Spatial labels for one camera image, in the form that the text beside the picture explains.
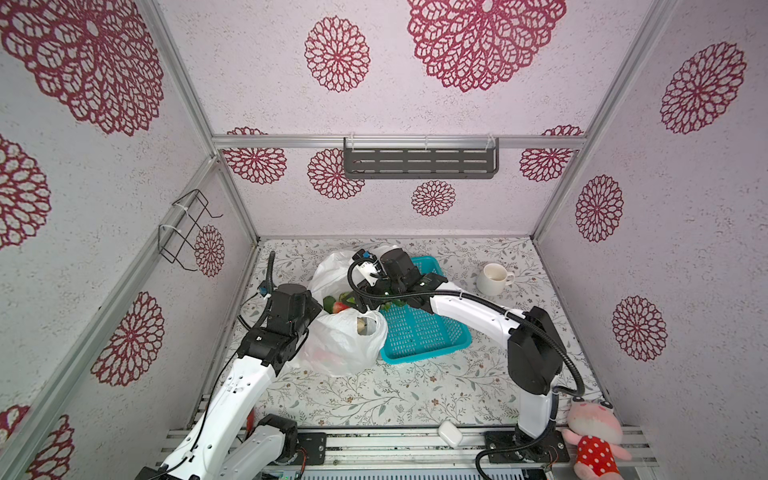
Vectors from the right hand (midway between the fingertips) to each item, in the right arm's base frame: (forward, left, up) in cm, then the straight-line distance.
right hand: (351, 286), depth 81 cm
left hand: (-5, +10, -1) cm, 11 cm away
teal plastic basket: (-2, -18, -22) cm, 28 cm away
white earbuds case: (-31, -26, -20) cm, 45 cm away
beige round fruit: (-4, -2, -15) cm, 15 cm away
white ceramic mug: (+18, -46, -18) cm, 52 cm away
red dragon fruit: (+1, +8, -12) cm, 14 cm away
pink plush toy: (-29, -60, -17) cm, 69 cm away
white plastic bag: (-15, 0, -3) cm, 15 cm away
